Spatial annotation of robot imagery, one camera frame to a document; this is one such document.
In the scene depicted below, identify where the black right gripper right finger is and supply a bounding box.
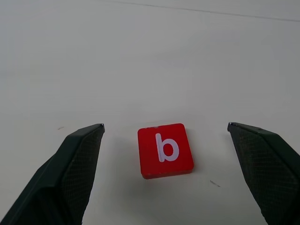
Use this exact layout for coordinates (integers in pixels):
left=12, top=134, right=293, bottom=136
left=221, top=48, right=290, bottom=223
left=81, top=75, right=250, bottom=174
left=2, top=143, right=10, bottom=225
left=227, top=121, right=300, bottom=225

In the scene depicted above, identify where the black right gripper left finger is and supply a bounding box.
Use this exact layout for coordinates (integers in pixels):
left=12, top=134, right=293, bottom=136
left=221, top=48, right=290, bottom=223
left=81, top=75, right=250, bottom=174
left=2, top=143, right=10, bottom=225
left=0, top=123, right=105, bottom=225

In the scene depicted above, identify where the red letter block b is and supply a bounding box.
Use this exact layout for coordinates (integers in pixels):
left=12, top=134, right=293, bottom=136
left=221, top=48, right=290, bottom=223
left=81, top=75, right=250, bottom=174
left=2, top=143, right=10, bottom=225
left=137, top=123, right=195, bottom=180

